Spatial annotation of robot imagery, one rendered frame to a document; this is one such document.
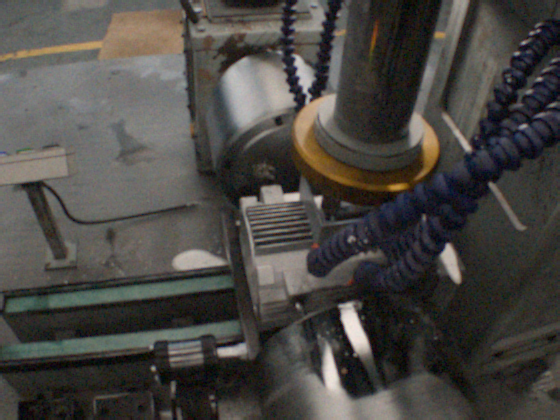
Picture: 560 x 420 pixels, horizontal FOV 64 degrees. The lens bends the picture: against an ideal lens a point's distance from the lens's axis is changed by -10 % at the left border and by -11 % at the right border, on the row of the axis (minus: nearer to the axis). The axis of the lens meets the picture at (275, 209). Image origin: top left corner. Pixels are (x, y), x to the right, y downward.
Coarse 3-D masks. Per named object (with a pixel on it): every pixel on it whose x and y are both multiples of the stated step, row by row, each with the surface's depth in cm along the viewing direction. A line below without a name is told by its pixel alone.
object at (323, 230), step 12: (300, 180) 68; (300, 192) 69; (312, 192) 68; (312, 204) 63; (348, 204) 65; (312, 216) 64; (324, 216) 62; (336, 216) 65; (348, 216) 65; (360, 216) 66; (312, 228) 65; (324, 228) 61; (336, 228) 61; (324, 240) 63; (372, 252) 67
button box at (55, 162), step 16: (0, 160) 75; (16, 160) 75; (32, 160) 76; (48, 160) 77; (64, 160) 77; (0, 176) 75; (16, 176) 76; (32, 176) 76; (48, 176) 77; (64, 176) 78
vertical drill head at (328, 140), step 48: (384, 0) 41; (432, 0) 41; (384, 48) 44; (336, 96) 53; (384, 96) 48; (336, 144) 53; (384, 144) 53; (432, 144) 57; (336, 192) 53; (384, 192) 52
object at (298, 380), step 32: (320, 320) 51; (352, 320) 50; (384, 320) 50; (416, 320) 51; (288, 352) 51; (320, 352) 49; (352, 352) 48; (384, 352) 47; (416, 352) 47; (448, 352) 50; (256, 384) 56; (288, 384) 49; (320, 384) 47; (352, 384) 46; (384, 384) 45; (416, 384) 45; (448, 384) 46; (288, 416) 48; (320, 416) 45; (352, 416) 44; (384, 416) 43; (416, 416) 43; (448, 416) 43; (480, 416) 46
